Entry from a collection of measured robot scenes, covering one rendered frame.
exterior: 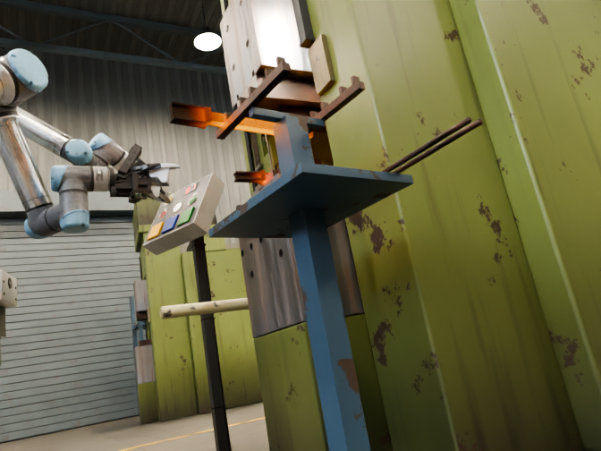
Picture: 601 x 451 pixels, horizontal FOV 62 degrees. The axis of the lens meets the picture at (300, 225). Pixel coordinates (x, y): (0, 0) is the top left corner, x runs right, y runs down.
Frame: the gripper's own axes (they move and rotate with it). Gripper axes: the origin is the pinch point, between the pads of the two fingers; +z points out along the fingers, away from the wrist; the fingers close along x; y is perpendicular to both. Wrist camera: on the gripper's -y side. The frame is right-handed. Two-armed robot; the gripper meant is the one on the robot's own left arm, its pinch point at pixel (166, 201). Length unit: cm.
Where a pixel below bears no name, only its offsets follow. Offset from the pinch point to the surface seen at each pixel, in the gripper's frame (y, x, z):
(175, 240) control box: -5.4, 9.3, 14.8
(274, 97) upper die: 22, -56, -5
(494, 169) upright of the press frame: -3, -114, 41
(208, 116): -31, -72, -33
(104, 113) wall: 614, 649, 107
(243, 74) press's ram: 34, -44, -13
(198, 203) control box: 5.1, -5.7, 10.3
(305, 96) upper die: 30, -61, 4
